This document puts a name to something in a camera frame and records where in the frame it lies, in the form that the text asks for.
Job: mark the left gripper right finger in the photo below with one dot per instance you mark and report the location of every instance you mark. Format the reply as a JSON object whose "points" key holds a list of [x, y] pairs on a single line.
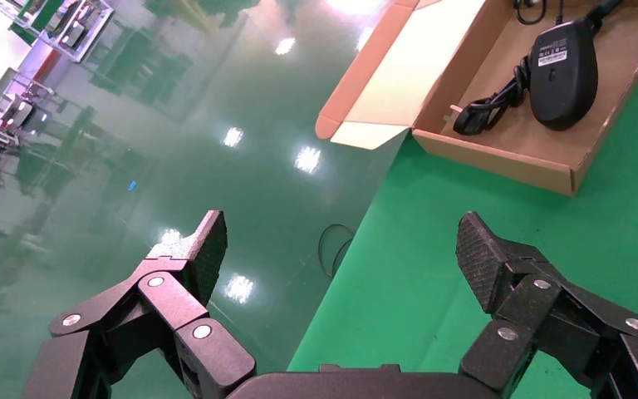
{"points": [[539, 308]]}

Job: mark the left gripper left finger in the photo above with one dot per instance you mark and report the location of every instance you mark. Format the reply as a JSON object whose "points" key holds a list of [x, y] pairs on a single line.
{"points": [[170, 297]]}

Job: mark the open brown cardboard box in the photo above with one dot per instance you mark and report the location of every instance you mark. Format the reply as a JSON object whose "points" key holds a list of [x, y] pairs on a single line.
{"points": [[511, 148]]}

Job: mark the small blue floor scrap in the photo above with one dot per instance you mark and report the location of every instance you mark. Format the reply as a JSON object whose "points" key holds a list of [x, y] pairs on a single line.
{"points": [[132, 186]]}

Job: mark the green table cloth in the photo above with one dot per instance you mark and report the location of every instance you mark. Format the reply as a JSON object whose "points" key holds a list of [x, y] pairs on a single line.
{"points": [[407, 248]]}

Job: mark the cluttered workbench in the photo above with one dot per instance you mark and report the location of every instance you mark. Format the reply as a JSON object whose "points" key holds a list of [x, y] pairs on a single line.
{"points": [[16, 110]]}

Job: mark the white framed shelf rack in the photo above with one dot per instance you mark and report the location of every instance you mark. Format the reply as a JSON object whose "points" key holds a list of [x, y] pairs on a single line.
{"points": [[71, 33]]}

